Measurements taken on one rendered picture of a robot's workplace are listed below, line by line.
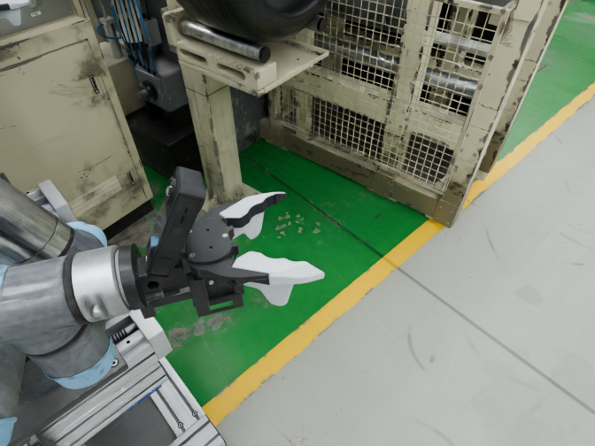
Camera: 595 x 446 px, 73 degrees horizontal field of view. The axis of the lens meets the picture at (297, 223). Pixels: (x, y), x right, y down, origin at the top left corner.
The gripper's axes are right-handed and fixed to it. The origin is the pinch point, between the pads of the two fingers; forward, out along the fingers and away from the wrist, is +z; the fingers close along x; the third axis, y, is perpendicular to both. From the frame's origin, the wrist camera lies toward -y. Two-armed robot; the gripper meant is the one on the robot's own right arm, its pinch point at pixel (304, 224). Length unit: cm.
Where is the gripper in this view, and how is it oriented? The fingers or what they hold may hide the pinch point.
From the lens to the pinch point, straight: 45.9
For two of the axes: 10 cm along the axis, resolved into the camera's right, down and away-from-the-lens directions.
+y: 0.4, 7.8, 6.3
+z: 9.6, -2.1, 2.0
